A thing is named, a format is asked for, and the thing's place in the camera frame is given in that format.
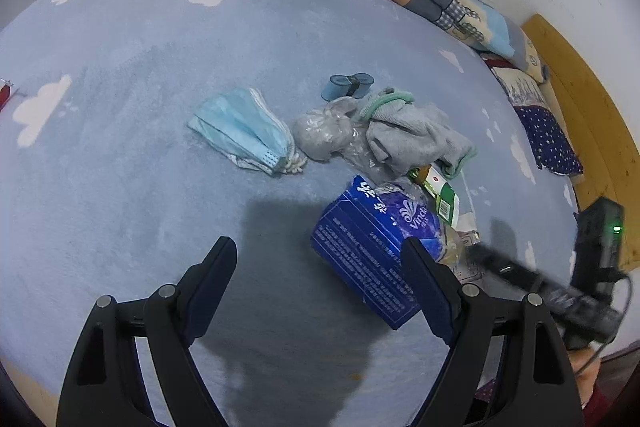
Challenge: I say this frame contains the green white snack box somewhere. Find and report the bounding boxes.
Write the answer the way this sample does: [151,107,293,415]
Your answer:
[408,165,460,229]

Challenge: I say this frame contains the blue tissue pack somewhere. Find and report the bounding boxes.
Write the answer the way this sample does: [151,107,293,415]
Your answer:
[311,176,445,329]

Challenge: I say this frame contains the blue cloud-print bed blanket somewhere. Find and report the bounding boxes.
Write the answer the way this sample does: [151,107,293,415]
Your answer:
[1,0,576,426]

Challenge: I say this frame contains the light blue face mask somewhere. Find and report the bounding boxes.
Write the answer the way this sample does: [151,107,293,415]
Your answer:
[188,88,307,176]

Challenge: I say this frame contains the grey sock green cuff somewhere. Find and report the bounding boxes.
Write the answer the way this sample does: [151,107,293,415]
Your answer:
[357,88,477,180]

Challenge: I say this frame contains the cream patterned pillow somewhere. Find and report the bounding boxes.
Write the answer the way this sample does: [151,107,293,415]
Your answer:
[489,66,547,107]

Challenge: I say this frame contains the red cigarette pack wrapper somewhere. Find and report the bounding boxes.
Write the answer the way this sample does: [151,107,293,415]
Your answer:
[0,78,17,108]

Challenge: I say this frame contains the clear plastic bag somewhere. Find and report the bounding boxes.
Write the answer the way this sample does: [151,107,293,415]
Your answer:
[291,96,393,183]

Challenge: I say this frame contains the blue tape roll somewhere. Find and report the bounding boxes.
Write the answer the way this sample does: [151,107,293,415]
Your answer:
[321,72,374,102]

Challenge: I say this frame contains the navy dotted pillow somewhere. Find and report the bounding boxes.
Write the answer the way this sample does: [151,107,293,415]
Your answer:
[514,105,584,176]

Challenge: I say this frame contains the wooden headboard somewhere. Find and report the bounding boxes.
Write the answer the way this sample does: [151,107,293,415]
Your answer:
[523,14,639,271]

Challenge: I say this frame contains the person right hand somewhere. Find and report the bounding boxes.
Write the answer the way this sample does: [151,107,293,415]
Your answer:
[567,348,601,407]

